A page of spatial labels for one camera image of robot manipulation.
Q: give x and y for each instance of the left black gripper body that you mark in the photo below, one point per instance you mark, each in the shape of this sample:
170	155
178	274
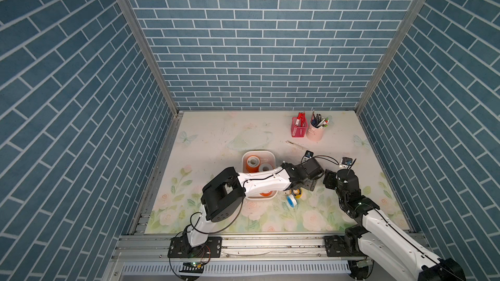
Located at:
308	185

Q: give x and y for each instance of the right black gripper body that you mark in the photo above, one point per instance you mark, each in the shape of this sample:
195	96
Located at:
331	181

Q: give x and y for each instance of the yellow black tape roll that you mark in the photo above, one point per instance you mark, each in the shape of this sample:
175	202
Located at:
296	193

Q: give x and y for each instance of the small blue tape roll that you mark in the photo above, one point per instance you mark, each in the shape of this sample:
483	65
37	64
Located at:
291	201

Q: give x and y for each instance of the white plastic storage box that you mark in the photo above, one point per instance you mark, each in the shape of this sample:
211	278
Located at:
265	157

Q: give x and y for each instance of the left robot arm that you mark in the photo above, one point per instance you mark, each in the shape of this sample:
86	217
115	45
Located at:
224	194

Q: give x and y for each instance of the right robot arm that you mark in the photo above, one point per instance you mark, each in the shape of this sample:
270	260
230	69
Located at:
380	239

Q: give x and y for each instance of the pink bucket pen holder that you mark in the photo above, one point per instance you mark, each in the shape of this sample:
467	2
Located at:
315	134

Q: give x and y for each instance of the pink mesh pen holder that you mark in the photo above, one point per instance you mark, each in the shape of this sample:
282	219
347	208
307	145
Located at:
298	132

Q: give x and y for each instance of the red marker in mesh holder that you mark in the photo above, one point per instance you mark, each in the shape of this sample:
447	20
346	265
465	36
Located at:
301	120

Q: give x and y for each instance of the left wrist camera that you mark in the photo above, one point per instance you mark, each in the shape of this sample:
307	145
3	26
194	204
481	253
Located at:
308	155

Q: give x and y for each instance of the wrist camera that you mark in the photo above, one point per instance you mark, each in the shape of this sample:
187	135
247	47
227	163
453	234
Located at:
308	155
346	163

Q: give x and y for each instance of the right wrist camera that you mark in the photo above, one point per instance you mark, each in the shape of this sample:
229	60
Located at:
346	163

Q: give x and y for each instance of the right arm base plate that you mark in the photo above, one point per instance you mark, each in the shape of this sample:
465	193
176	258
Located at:
337	247

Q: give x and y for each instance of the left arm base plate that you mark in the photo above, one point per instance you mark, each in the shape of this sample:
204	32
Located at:
180	248

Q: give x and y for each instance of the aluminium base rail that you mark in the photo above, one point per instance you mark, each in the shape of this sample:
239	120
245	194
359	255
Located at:
261	246

